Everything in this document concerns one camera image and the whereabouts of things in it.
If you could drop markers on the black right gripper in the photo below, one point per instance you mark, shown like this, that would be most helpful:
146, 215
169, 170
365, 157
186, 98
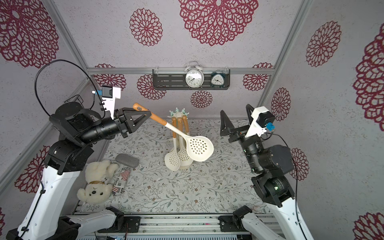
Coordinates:
240, 132

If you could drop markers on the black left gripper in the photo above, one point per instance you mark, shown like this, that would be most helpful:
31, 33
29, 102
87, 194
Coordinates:
124, 121

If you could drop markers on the lone skimmer orange handle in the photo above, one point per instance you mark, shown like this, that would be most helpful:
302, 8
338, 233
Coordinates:
185, 121

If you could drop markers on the cream skimmer edge-on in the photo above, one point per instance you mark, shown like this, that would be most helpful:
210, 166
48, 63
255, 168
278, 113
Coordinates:
185, 160

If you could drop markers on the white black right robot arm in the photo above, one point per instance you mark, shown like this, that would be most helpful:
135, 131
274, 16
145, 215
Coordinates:
270, 166

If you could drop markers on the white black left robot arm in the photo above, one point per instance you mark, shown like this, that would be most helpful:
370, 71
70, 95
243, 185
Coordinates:
80, 128

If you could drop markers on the cream utensil rack stand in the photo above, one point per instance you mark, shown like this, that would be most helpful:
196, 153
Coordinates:
177, 113

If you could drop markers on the grey oblong case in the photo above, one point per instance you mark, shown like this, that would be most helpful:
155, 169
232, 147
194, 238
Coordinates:
127, 160

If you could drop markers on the dark green alarm clock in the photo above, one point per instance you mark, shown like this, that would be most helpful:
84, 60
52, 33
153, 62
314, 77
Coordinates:
217, 79

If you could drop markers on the white teddy bear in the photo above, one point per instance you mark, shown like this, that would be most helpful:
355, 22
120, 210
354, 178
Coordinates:
98, 177

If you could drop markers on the flag pattern packet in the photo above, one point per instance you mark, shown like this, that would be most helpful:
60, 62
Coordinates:
121, 181

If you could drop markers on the white alarm clock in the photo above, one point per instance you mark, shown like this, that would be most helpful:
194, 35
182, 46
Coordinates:
194, 74

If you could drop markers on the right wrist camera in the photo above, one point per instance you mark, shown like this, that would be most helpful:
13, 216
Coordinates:
261, 121

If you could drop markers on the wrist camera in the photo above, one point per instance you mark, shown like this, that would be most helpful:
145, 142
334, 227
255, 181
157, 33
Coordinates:
109, 95
261, 121

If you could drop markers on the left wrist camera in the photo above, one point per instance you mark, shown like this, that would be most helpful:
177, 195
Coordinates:
109, 95

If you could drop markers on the black wire wall rack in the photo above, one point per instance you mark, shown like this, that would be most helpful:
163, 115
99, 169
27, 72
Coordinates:
75, 98

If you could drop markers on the grey wall shelf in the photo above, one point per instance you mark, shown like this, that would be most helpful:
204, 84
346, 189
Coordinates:
162, 81

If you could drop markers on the metal base rail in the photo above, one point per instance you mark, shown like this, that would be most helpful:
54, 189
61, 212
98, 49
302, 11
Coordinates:
174, 227

